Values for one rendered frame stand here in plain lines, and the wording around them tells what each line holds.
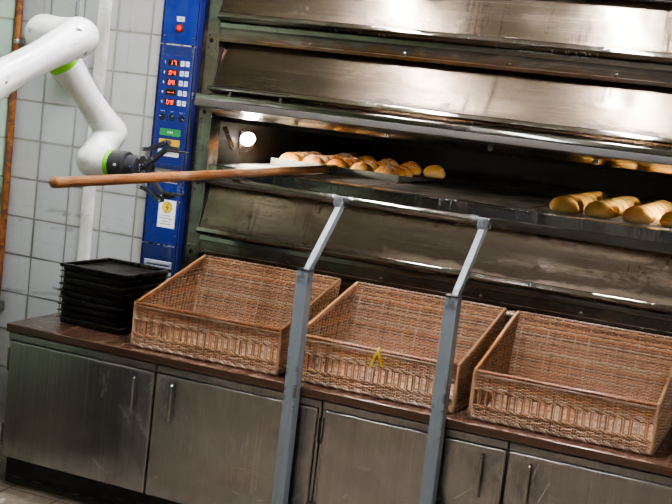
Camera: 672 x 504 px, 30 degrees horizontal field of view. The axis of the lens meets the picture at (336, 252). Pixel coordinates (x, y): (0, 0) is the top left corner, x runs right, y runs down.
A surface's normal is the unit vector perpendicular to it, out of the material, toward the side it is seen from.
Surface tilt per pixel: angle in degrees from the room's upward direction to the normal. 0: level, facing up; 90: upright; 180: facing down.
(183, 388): 90
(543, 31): 69
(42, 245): 90
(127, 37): 90
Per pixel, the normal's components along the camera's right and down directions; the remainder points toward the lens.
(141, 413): -0.41, 0.07
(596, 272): -0.33, -0.26
